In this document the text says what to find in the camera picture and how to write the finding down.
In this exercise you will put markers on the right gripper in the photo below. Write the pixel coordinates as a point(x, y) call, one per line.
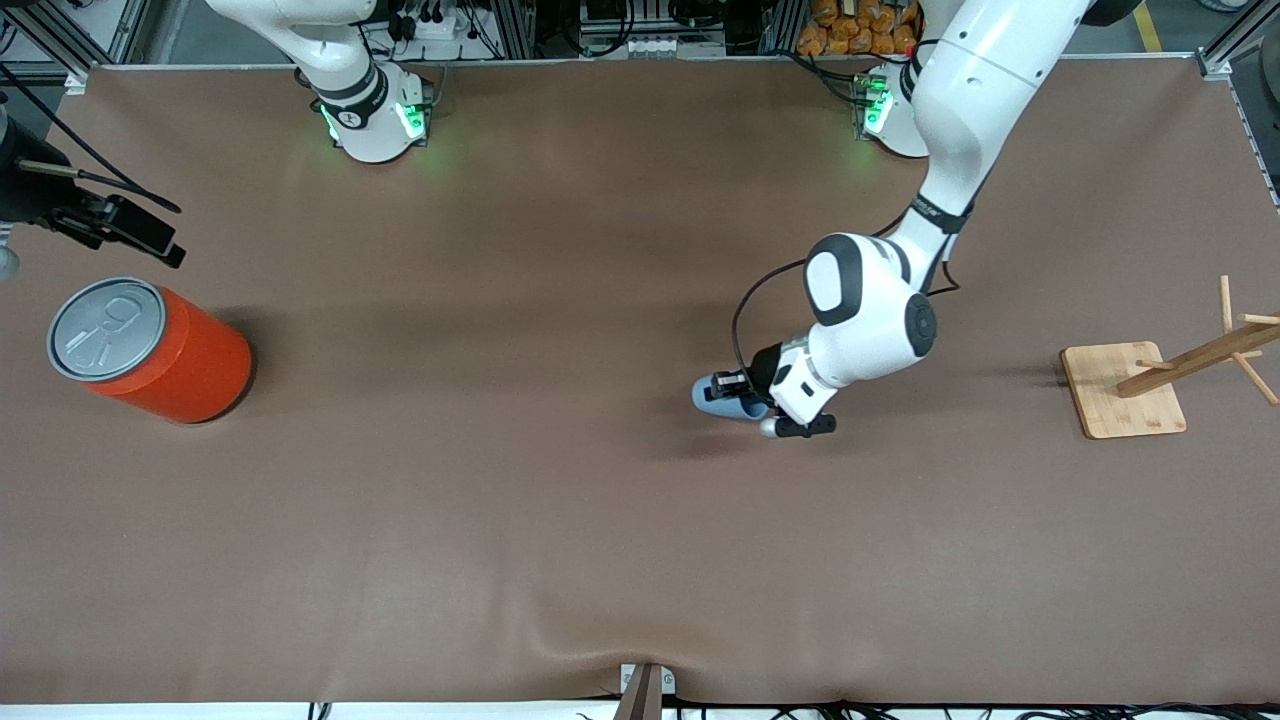
point(30, 195)

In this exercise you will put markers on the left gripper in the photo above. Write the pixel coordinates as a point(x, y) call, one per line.
point(765, 369)

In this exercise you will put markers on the light blue plastic cup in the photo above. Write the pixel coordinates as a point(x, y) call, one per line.
point(725, 408)

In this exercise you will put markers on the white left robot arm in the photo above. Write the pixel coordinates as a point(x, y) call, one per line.
point(970, 100)

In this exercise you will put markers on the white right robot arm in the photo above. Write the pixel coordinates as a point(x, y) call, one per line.
point(365, 120)

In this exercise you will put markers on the wooden cup stand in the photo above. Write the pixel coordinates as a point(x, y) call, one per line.
point(1125, 395)

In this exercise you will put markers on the brown table cover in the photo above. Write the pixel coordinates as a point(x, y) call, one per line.
point(640, 500)

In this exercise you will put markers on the orange can with grey lid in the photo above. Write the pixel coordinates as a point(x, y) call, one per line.
point(170, 365)

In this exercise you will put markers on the white terminal block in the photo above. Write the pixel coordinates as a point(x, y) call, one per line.
point(670, 46)

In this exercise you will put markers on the bag of orange snacks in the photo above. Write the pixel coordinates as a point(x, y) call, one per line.
point(850, 35)

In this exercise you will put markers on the white power strip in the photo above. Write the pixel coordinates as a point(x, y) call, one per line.
point(435, 25)

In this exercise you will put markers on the aluminium frame profile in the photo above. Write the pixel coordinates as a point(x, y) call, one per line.
point(1235, 50)
point(60, 30)

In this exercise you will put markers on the grey metal camera bracket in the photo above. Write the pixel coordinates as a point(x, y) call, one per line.
point(642, 692)

